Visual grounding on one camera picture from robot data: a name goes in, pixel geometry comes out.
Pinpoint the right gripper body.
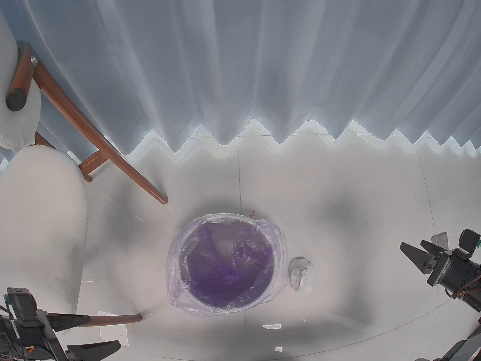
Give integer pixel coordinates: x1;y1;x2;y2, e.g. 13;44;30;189
427;250;481;291

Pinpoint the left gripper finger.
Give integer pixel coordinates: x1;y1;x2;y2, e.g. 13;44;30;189
66;339;122;361
44;312;91;332

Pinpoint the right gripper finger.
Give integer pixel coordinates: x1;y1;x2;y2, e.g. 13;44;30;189
400;242;437;276
420;239;442;257

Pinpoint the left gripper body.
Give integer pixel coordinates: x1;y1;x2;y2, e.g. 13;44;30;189
7;311;70;361

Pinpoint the white trash bin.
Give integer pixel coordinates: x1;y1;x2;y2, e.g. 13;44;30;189
178;218;282;312

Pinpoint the purple plastic bag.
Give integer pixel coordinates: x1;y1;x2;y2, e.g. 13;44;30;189
166;212;285;317

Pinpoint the white cushioned wooden chair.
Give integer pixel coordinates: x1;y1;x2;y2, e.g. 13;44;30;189
0;12;169;334

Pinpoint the crumpled white paper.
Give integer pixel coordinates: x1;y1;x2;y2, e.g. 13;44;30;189
289;256;314;295

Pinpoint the white curtain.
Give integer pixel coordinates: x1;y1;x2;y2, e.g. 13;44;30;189
0;0;481;165

